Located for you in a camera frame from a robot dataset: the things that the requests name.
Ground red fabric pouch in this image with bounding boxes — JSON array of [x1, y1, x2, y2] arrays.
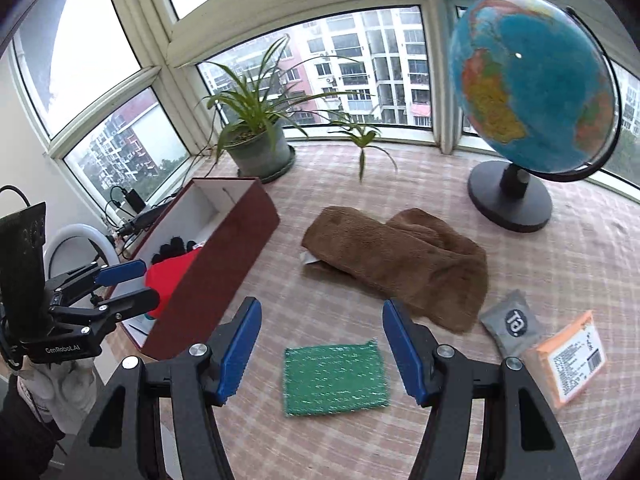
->
[[144, 247, 206, 320]]

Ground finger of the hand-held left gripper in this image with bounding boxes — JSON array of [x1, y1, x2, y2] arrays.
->
[[50, 287, 160, 331], [47, 259, 148, 306]]

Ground green scouring pad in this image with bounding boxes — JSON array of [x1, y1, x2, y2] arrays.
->
[[283, 338, 392, 417]]

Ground white ring light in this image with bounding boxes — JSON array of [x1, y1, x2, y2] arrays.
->
[[44, 224, 121, 283]]

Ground potted spider plant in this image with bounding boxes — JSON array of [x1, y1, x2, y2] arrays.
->
[[197, 34, 398, 184]]

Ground brown cardboard box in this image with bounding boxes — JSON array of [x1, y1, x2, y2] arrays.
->
[[120, 176, 281, 362]]

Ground grey packet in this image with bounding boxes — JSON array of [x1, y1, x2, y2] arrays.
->
[[479, 290, 547, 358]]

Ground brown towel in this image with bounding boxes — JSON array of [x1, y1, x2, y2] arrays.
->
[[300, 206, 489, 333]]

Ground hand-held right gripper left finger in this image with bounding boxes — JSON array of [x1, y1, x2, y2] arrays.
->
[[75, 297, 263, 480]]

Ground black power strip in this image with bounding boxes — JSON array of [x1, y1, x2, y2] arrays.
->
[[116, 207, 173, 236]]

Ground black power adapter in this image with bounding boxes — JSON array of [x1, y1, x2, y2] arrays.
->
[[120, 187, 146, 211]]

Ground white window frame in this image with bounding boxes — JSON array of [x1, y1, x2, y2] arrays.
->
[[10, 0, 640, 201]]

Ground orange tissue pack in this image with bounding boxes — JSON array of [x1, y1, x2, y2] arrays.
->
[[520, 310, 607, 409]]

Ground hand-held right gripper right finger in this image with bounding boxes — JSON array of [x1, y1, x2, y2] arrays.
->
[[382, 299, 583, 480]]

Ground blue desk globe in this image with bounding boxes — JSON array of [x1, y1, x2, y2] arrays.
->
[[448, 0, 623, 233]]

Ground pink and white apartment building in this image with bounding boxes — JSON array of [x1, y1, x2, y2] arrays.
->
[[200, 7, 433, 128]]

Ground black knit glove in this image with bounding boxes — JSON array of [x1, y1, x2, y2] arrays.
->
[[151, 237, 198, 265]]

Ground person's left hand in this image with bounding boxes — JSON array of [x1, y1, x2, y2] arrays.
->
[[17, 355, 98, 423]]

